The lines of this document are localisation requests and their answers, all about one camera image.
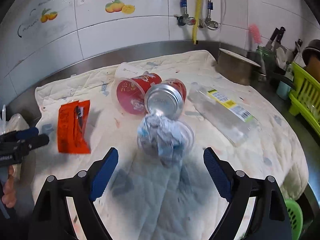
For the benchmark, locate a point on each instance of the green perforated plastic basket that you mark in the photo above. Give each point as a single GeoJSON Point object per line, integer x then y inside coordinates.
{"type": "Point", "coordinates": [293, 217]}

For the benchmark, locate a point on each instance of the brown clay pot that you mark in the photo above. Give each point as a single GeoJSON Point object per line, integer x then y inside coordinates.
{"type": "Point", "coordinates": [313, 63]}

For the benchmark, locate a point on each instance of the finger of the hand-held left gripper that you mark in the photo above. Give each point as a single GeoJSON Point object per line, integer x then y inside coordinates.
{"type": "Point", "coordinates": [27, 133]}
{"type": "Point", "coordinates": [37, 141]}

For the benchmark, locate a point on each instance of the blue label plastic bottle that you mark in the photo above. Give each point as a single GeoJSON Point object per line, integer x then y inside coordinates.
{"type": "Point", "coordinates": [160, 137]}

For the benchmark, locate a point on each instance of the white plastic bag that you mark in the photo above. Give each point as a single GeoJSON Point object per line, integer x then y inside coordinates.
{"type": "Point", "coordinates": [15, 122]}

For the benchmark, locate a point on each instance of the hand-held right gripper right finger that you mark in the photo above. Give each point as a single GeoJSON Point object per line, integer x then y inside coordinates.
{"type": "Point", "coordinates": [216, 170]}

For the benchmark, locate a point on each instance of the green utensil holder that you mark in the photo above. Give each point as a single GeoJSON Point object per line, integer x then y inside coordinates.
{"type": "Point", "coordinates": [267, 60]}

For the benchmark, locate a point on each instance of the chrome wall valve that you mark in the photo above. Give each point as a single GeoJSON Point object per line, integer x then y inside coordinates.
{"type": "Point", "coordinates": [211, 24]}

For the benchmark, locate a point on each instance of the pink brush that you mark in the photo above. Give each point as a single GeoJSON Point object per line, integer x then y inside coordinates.
{"type": "Point", "coordinates": [255, 33]}

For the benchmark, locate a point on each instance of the clear yellow label plastic bottle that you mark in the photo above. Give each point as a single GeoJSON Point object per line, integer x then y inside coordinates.
{"type": "Point", "coordinates": [225, 115]}

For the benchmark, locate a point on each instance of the green plastic dish rack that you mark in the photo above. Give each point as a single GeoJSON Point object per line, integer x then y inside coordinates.
{"type": "Point", "coordinates": [305, 87]}

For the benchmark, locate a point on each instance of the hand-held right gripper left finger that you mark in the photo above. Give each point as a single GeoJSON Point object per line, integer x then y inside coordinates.
{"type": "Point", "coordinates": [105, 172]}

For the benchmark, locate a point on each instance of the red aluminium soda can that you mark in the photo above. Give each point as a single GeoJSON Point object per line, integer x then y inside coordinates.
{"type": "Point", "coordinates": [162, 100]}

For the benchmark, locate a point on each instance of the person's left hand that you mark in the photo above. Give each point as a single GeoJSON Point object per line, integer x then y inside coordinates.
{"type": "Point", "coordinates": [8, 191]}

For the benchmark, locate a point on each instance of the light blue cup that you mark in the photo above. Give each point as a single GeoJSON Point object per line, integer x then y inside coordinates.
{"type": "Point", "coordinates": [283, 91]}

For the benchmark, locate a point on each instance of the white quilted printed blanket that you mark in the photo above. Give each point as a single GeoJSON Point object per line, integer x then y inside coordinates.
{"type": "Point", "coordinates": [62, 165]}

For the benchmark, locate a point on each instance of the orange snack wrapper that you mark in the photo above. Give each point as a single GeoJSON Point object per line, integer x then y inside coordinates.
{"type": "Point", "coordinates": [70, 130]}

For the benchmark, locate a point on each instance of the metal pot with lid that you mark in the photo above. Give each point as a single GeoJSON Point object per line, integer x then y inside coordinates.
{"type": "Point", "coordinates": [235, 67]}

